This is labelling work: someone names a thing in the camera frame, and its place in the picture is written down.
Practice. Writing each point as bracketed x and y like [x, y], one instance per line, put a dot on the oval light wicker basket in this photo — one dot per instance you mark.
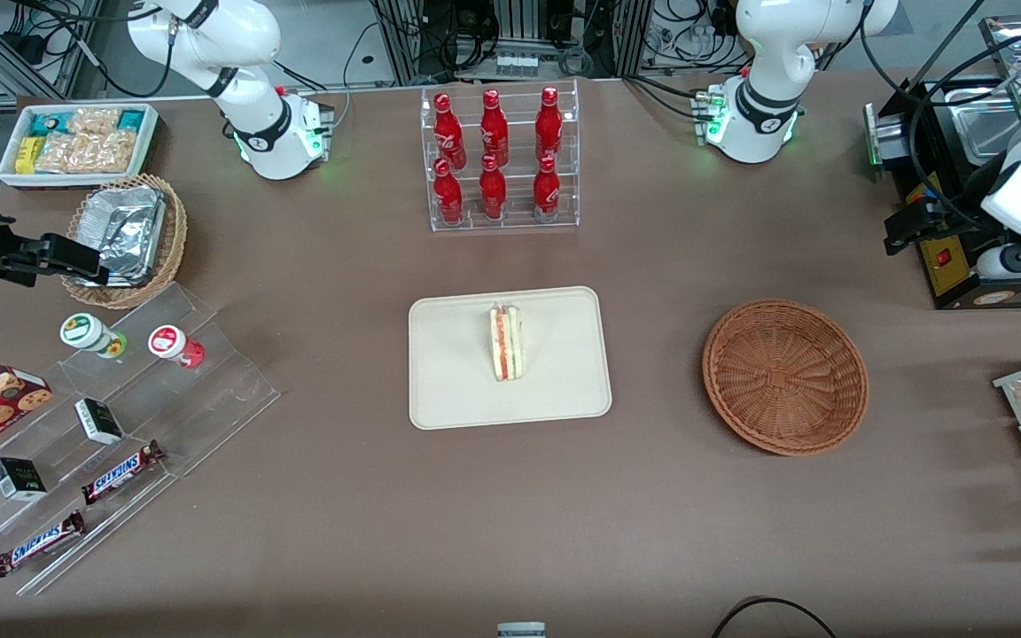
[175, 230]

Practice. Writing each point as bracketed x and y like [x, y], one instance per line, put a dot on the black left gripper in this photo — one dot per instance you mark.
[955, 205]

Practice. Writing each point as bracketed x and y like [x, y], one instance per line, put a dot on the steel warmer pan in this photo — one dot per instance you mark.
[989, 128]

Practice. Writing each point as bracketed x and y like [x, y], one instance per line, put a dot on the small black box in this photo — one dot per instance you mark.
[18, 479]
[99, 422]

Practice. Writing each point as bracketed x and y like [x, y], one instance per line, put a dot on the teal snack packet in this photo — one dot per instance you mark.
[51, 122]
[132, 120]

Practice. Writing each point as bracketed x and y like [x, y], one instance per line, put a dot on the small grey device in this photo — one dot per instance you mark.
[521, 630]

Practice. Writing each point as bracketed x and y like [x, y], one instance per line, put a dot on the brown Snickers bar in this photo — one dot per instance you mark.
[39, 543]
[120, 472]

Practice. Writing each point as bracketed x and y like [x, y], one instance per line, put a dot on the clear acrylic stepped shelf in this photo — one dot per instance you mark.
[209, 390]

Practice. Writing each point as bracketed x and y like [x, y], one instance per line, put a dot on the green-lid white cup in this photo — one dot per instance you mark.
[85, 332]

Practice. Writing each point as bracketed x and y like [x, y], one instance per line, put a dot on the large clear cracker bag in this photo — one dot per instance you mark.
[89, 152]

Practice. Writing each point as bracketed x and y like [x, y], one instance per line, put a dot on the silver box with green light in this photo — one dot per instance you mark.
[883, 142]

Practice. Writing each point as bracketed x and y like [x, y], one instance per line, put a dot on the triangular sandwich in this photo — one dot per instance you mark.
[506, 346]

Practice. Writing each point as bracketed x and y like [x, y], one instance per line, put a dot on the red-lid white cup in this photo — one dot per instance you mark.
[169, 342]

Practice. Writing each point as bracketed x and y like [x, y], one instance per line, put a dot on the black food warmer appliance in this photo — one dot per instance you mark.
[945, 270]

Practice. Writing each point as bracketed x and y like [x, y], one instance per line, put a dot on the silver foil container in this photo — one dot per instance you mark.
[125, 230]

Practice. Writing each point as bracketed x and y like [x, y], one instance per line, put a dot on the yellow snack packet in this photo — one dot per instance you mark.
[27, 155]

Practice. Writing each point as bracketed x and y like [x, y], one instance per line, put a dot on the beige plastic tray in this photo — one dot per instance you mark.
[448, 363]

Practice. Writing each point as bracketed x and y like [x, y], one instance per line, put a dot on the round brown wicker basket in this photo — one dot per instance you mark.
[785, 381]

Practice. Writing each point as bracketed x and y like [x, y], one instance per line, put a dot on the small clear cracker bag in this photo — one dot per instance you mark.
[94, 121]

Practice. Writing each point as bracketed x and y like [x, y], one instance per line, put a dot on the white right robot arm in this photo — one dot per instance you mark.
[253, 133]

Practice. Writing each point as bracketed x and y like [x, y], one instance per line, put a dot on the aluminium frame rack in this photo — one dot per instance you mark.
[404, 44]

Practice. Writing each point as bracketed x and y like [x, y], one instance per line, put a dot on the clear acrylic bottle rack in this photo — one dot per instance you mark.
[519, 221]

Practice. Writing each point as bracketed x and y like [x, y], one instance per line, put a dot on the red cola bottle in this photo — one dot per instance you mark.
[493, 193]
[448, 197]
[494, 128]
[549, 124]
[547, 191]
[448, 128]

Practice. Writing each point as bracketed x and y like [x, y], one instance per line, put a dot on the white rectangular snack bin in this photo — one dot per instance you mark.
[7, 168]

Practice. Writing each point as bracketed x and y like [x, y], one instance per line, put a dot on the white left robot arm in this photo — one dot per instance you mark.
[759, 115]

